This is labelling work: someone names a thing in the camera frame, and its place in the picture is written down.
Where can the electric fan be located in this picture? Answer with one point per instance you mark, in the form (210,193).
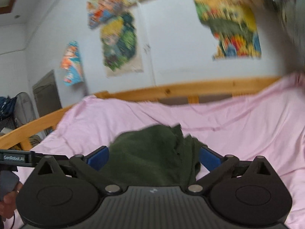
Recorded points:
(23,110)

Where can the clear bag of clothes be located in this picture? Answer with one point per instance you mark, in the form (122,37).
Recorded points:
(282,24)

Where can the orange haired girl small poster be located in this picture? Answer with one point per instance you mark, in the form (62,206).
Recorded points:
(72,63)

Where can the dark green corduroy jacket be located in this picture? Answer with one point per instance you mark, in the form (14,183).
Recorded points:
(154,156)

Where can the white wall pipe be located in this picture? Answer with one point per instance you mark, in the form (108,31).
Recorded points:
(146,44)

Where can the red haired anime poster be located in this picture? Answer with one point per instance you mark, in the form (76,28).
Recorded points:
(100,11)

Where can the person left hand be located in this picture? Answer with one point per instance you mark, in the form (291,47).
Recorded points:
(8,205)

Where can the colourful landscape poster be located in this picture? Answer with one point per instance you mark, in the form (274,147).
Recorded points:
(233,24)

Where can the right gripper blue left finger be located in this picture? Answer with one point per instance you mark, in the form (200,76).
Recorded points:
(87,168)

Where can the blond anime boy poster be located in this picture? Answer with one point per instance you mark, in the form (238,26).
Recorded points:
(120,47)

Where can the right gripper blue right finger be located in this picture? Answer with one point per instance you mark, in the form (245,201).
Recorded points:
(219,167)

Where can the wooden bed frame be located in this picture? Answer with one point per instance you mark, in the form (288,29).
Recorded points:
(191,90)

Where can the grey wall cabinet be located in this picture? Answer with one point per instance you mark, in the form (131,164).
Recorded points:
(46,94)

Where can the pink bed sheet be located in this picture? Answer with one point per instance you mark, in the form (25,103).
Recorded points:
(266,190)

